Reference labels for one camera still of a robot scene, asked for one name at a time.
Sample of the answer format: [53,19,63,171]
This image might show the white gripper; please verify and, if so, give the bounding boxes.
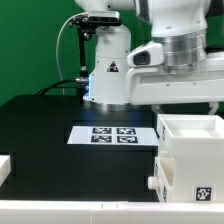
[126,52,224,105]

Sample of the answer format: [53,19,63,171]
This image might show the large white drawer cabinet box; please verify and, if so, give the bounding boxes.
[157,114,224,203]

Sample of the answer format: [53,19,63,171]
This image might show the small white drawer with knob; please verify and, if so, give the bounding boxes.
[148,157,175,203]

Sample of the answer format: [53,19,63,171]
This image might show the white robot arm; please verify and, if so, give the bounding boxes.
[75,0,224,109]

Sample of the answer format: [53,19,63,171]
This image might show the white sheet with markers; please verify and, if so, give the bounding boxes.
[67,126,158,146]

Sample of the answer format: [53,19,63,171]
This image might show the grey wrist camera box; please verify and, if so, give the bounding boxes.
[127,41,165,67]

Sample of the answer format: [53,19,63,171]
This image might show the black cables at base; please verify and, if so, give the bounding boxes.
[35,77,90,96]

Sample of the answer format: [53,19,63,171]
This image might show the grey camera on stand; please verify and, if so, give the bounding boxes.
[88,11,120,24]

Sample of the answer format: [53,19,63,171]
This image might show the black camera stand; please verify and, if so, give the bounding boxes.
[69,19,96,84]

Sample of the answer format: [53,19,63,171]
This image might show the grey camera cable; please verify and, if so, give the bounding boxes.
[55,11,90,82]

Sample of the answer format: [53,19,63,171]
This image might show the white left fence rail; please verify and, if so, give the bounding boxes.
[0,155,11,187]

